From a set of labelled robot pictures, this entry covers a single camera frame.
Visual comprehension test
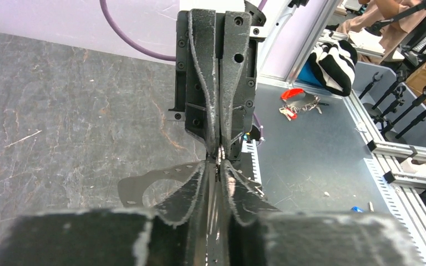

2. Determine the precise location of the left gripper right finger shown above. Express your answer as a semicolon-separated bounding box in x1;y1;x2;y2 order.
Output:
218;160;423;265

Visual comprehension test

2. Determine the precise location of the black white striped cloth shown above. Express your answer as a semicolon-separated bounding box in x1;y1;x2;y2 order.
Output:
307;40;358;97

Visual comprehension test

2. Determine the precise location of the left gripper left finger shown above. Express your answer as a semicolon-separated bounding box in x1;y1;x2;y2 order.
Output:
0;161;212;265

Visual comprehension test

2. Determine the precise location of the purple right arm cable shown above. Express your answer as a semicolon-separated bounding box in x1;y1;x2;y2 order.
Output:
99;0;269;144

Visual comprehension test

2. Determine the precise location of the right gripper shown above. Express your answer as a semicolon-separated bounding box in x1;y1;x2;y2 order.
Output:
168;1;266;162

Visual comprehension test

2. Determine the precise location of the white slotted cable duct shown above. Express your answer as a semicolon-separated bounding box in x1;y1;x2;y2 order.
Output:
242;140;426;264

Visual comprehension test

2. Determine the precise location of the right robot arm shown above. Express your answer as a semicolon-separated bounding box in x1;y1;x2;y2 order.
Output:
170;1;336;163

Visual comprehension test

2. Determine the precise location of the red tagged key bunch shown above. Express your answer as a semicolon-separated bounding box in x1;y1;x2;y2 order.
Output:
279;88;329;121

